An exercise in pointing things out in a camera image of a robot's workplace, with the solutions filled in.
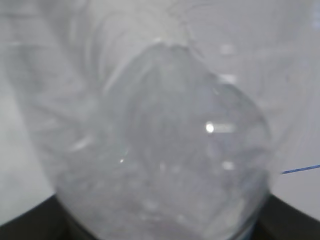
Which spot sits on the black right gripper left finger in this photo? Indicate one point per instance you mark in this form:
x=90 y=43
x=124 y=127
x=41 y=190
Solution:
x=46 y=221

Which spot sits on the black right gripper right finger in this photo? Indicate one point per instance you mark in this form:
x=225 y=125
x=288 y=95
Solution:
x=280 y=221

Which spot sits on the clear water bottle red label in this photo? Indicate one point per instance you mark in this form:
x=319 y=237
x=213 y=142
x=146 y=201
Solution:
x=161 y=119

